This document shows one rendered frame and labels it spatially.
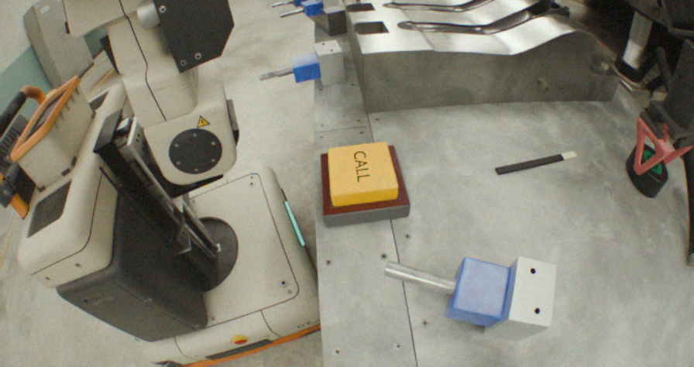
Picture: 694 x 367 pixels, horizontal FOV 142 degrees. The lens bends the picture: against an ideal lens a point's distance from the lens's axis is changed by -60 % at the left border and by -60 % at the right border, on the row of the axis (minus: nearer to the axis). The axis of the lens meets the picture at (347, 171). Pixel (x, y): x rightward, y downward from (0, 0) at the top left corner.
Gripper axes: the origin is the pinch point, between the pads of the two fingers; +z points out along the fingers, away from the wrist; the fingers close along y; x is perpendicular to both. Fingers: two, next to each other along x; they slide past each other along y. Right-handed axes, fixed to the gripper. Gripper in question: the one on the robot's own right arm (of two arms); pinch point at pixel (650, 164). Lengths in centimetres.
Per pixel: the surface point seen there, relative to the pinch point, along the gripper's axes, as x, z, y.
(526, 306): -11.1, -2.7, -32.6
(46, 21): 358, -79, -517
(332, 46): 28, -4, -44
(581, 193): 0.0, 2.6, -16.4
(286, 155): 97, 80, -76
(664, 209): -6.5, 3.0, 1.7
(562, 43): 17.7, -8.5, -11.0
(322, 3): 51, -6, -45
